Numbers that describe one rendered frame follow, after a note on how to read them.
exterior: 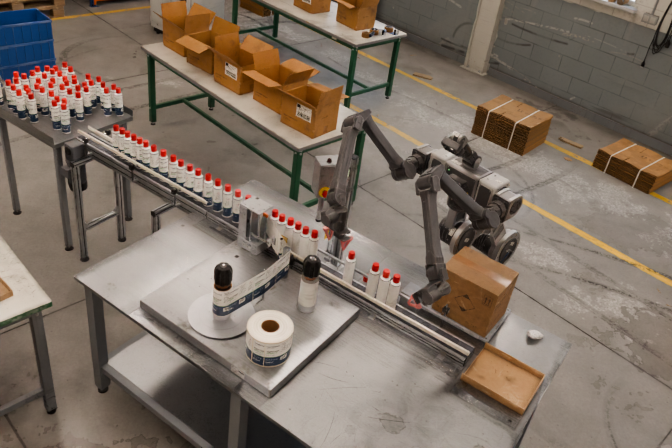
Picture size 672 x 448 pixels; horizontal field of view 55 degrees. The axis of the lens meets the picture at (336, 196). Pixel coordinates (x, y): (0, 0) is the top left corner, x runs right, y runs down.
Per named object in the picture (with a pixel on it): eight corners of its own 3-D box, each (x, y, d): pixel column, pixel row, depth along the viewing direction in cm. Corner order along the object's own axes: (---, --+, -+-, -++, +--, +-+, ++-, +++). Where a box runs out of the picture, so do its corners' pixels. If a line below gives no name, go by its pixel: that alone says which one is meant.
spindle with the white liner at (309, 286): (293, 306, 312) (299, 258, 296) (304, 297, 319) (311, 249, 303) (308, 315, 308) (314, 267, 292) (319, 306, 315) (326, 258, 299)
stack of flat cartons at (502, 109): (469, 132, 704) (476, 105, 686) (494, 119, 740) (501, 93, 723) (522, 156, 670) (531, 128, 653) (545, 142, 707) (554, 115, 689)
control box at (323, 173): (310, 188, 327) (314, 155, 317) (342, 185, 333) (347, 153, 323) (317, 199, 319) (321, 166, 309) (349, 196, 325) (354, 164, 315)
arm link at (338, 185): (365, 118, 303) (350, 123, 312) (356, 113, 300) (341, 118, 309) (346, 204, 290) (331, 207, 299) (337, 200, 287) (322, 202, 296)
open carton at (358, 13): (325, 21, 714) (329, -13, 694) (354, 16, 739) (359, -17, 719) (350, 33, 688) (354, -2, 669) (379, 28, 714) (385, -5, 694)
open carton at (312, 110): (268, 124, 490) (271, 78, 470) (313, 107, 525) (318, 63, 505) (305, 144, 471) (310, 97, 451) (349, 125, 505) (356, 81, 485)
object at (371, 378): (73, 279, 320) (73, 275, 319) (253, 181, 415) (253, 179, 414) (451, 552, 228) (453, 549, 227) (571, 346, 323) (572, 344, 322)
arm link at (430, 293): (445, 266, 267) (430, 267, 274) (427, 276, 260) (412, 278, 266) (455, 293, 268) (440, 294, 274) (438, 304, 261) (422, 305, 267)
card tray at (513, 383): (460, 379, 293) (462, 373, 291) (483, 347, 312) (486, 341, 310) (522, 415, 280) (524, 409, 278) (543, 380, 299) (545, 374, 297)
